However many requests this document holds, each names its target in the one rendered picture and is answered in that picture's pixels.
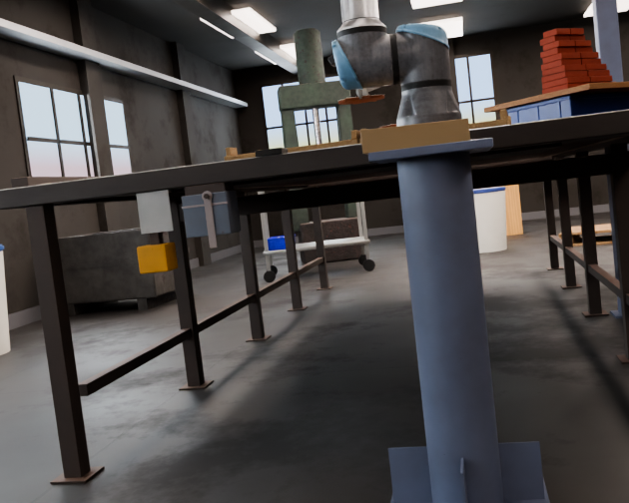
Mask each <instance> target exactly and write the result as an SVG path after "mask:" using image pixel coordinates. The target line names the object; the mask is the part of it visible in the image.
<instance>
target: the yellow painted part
mask: <svg viewBox="0 0 629 503"><path fill-rule="evenodd" d="M149 235H150V242H151V244H150V245H146V246H141V247H137V254H138V261H139V269H140V273H141V274H143V273H154V272H164V271H170V270H173V269H176V268H178V262H177V254H176V246H175V243H164V240H163V232H160V233H151V234H149Z"/></svg>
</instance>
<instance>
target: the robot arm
mask: <svg viewBox="0 0 629 503"><path fill-rule="evenodd" d="M340 7H341V17H342V26H341V27H340V28H339V29H338V31H337V40H334V41H332V42H331V45H332V51H333V54H332V55H331V56H330V57H328V61H329V62H330V64H331V65H333V66H334V67H335V66H336V69H337V73H338V76H339V80H340V83H341V85H342V86H343V87H344V88H345V89H348V90H353V89H356V93H357V95H358V97H359V98H360V99H361V96H365V95H368V92H370V91H372V90H375V89H378V88H380V87H383V86H391V85H401V95H402V96H401V102H400V106H399V111H398V116H397V120H396V123H397V125H398V126H405V125H413V124H422V123H431V122H440V121H449V120H456V119H462V115H461V112H460V109H459V107H458V105H457V102H456V100H455V97H454V95H453V92H452V87H451V74H450V62H449V45H448V41H447V34H446V31H445V30H444V29H443V28H442V27H440V26H437V25H432V24H422V23H415V24H406V25H400V26H398V27H397V28H396V30H395V34H387V33H386V26H385V25H384V24H383V23H381V22H380V21H379V17H378V5H377V0H340Z"/></svg>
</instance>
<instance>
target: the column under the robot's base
mask: <svg viewBox="0 0 629 503"><path fill-rule="evenodd" d="M492 147H493V139H492V138H485V139H477V140H469V141H461V142H453V143H445V144H437V145H429V146H421V147H413V148H405V149H397V150H389V151H381V152H373V153H368V160H369V161H370V162H373V163H379V164H388V163H397V172H398V181H399V191H400V200H401V210H402V219H403V229H404V238H405V248H406V257H407V266H408V276H409V285H410V295H411V304H412V314H413V323H414V333H415V342H416V352H417V361H418V370H419V380H420V389H421V399H422V408H423V418H424V427H425V437H426V446H415V447H392V448H388V456H389V465H390V474H391V484H392V497H391V501H390V503H550V501H549V497H548V494H547V490H546V486H545V482H544V478H543V475H542V465H541V454H540V444H539V441H529V442H506V443H498V438H497V427H496V417H495V407H494V397H493V387H492V377H491V366H490V356H489V346H488V336H487V326H486V316H485V306H484V295H483V285H482V275H481V265H480V255H479V245H478V234H477V224H476V214H475V204H474V194H473V184H472V173H471V164H470V154H471V153H479V152H487V151H489V150H490V149H491V148H492Z"/></svg>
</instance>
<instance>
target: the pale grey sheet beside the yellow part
mask: <svg viewBox="0 0 629 503"><path fill-rule="evenodd" d="M136 196H137V204H138V211H139V219H140V226H141V234H151V233H160V232H169V231H173V230H174V229H173V222H172V214H171V206H170V198H169V190H162V191H154V192H145V193H137V194H136Z"/></svg>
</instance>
